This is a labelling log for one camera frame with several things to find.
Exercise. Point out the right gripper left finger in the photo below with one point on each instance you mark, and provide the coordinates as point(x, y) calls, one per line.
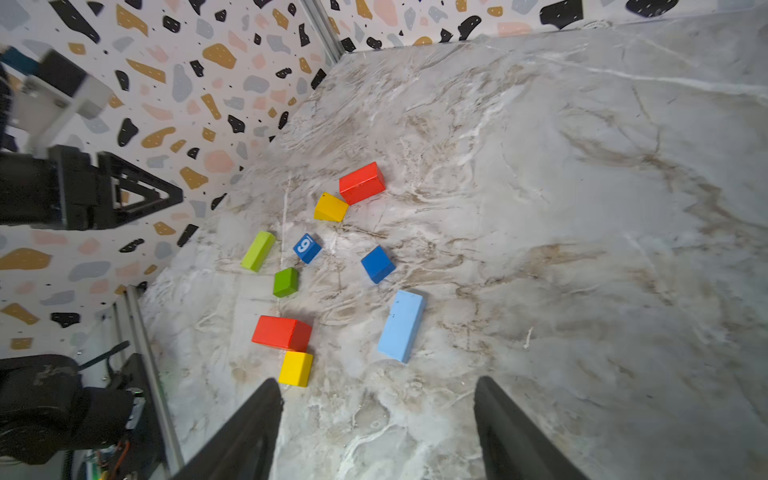
point(244, 446)

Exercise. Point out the light blue long block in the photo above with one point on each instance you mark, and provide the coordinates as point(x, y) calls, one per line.
point(402, 326)

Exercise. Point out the lime green long block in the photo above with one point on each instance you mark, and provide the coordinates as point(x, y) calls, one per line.
point(258, 251)

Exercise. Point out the red block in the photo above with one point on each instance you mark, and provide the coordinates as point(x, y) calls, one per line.
point(362, 184)
point(282, 333)

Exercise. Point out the yellow cube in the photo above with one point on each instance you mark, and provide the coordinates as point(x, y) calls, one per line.
point(296, 368)

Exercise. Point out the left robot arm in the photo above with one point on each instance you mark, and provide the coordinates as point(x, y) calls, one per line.
point(50, 402)

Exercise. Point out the blue number nine cube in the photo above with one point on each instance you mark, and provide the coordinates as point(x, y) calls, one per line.
point(307, 248)

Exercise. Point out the yellow half-round block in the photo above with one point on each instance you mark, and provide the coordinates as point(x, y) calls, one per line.
point(330, 208)

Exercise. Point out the aluminium mounting rail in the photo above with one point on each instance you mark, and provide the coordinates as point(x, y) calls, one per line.
point(154, 451)

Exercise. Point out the green cube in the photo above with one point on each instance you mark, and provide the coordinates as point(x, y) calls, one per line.
point(286, 282)

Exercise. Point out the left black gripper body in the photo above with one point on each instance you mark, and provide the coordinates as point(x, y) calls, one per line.
point(58, 193)

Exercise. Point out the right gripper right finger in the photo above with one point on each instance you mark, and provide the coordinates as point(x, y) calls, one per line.
point(513, 446)

